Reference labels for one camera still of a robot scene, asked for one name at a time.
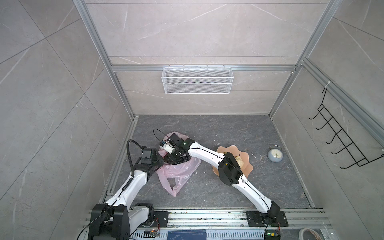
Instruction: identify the pink plastic bag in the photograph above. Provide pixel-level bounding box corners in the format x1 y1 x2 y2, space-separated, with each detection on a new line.
156 131 202 198

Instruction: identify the beige fake fruit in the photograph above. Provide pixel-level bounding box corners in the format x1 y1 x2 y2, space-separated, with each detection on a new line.
235 156 244 169

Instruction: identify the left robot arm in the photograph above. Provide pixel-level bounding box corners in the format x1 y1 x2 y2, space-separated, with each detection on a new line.
88 148 164 240

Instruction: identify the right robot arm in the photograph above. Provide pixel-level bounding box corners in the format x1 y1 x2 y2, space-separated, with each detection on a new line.
160 134 281 225

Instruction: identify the pink wavy plate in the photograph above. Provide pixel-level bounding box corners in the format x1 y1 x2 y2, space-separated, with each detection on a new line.
217 145 254 178

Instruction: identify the small grey alarm clock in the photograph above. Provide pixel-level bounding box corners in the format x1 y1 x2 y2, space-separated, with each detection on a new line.
267 145 284 163

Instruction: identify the roll of tape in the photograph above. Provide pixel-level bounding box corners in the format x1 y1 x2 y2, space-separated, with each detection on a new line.
298 228 322 240

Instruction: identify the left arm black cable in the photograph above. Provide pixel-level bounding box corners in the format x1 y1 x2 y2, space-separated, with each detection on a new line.
126 139 145 178

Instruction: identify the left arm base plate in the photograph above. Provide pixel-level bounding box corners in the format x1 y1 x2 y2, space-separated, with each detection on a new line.
142 211 170 229

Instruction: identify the white wire mesh basket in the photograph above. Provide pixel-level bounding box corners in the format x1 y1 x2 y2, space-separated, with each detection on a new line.
162 67 234 95

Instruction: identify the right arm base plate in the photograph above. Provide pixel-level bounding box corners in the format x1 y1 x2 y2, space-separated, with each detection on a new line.
246 211 289 227

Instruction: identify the black wire hook rack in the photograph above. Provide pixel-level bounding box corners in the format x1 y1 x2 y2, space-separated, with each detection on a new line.
309 88 384 170

